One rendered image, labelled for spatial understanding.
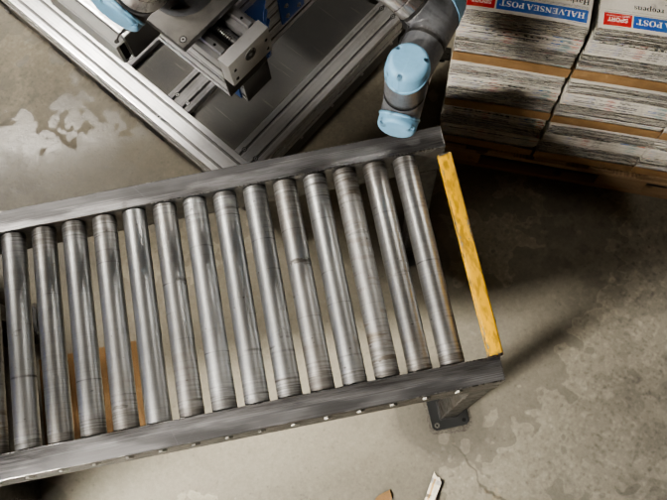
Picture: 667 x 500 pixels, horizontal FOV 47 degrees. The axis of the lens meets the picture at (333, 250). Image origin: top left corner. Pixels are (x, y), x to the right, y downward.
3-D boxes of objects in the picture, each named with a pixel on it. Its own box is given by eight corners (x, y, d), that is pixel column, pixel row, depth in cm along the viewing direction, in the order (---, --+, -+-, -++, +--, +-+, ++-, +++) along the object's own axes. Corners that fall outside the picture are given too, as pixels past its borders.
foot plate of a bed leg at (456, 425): (464, 380, 226) (464, 380, 225) (474, 429, 222) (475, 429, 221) (419, 389, 226) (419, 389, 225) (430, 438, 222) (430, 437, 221)
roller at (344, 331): (325, 175, 166) (324, 165, 162) (368, 389, 152) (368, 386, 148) (303, 179, 166) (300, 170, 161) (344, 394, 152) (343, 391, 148)
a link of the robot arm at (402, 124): (418, 125, 137) (414, 145, 145) (432, 71, 140) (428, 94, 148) (375, 114, 138) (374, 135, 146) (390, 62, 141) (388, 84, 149)
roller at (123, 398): (118, 214, 166) (111, 206, 161) (144, 434, 152) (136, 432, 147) (95, 219, 166) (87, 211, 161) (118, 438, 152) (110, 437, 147)
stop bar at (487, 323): (452, 154, 161) (453, 150, 159) (504, 355, 148) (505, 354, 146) (436, 157, 161) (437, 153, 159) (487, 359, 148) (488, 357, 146)
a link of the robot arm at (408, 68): (406, 17, 131) (402, 52, 141) (376, 69, 128) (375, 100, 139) (448, 35, 130) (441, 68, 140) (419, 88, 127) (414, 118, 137)
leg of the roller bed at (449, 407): (454, 397, 225) (488, 362, 160) (459, 417, 223) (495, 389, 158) (435, 401, 225) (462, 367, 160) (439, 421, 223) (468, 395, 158)
